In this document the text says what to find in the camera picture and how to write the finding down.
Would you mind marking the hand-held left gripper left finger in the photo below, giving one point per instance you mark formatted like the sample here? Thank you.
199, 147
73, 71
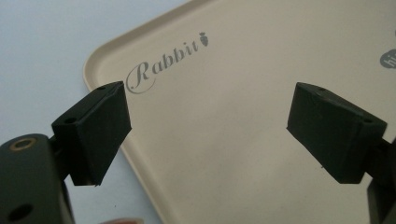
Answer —
96, 137

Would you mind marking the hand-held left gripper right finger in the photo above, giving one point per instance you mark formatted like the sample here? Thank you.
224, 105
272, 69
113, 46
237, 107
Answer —
336, 137

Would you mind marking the beige plastic tray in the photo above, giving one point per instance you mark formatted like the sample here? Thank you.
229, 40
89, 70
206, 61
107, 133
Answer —
249, 124

